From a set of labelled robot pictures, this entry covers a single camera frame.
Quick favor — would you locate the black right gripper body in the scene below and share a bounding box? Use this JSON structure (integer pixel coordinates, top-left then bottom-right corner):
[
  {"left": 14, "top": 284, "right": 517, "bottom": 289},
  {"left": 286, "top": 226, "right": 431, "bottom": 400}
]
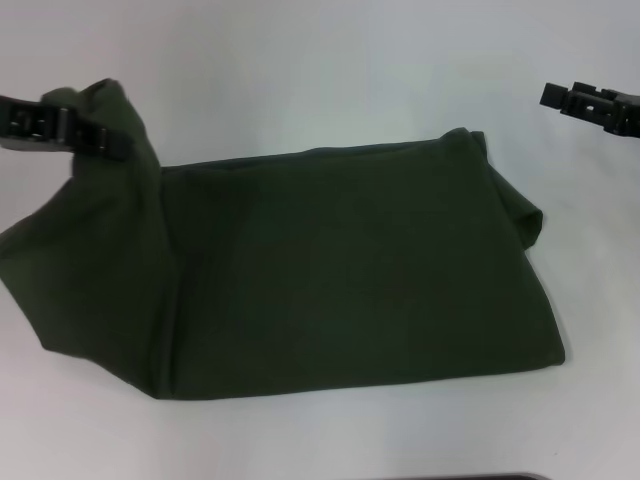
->
[{"left": 602, "top": 88, "right": 640, "bottom": 140}]

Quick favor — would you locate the dark green FREE t-shirt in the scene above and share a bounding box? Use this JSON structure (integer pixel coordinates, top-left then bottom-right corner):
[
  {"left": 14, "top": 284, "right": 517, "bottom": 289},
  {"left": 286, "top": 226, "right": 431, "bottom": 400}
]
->
[{"left": 0, "top": 77, "right": 567, "bottom": 402}]

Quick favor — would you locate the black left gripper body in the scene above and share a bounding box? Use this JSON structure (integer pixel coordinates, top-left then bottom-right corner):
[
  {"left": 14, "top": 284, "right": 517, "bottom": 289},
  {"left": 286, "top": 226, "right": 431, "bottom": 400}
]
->
[{"left": 0, "top": 93, "right": 64, "bottom": 154}]

